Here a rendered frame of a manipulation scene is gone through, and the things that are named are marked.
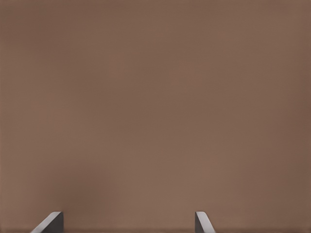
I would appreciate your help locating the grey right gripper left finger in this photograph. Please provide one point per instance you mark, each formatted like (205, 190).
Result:
(53, 223)

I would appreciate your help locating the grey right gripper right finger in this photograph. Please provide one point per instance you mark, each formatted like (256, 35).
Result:
(202, 223)

